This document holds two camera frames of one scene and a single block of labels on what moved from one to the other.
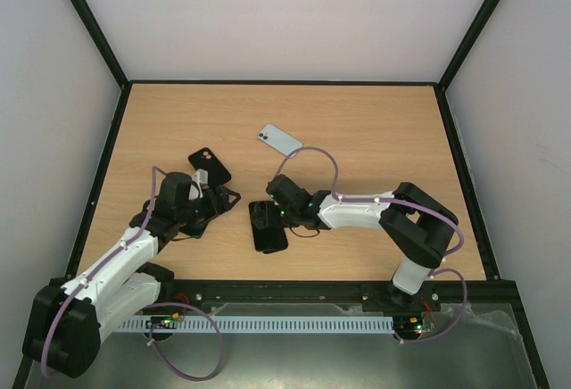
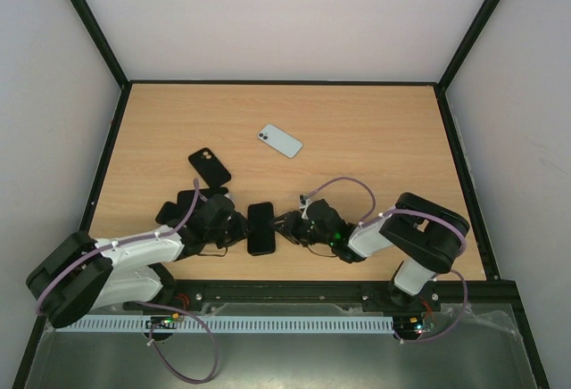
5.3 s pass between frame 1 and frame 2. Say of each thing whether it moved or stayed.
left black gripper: moved
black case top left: stayed
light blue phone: stayed
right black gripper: moved
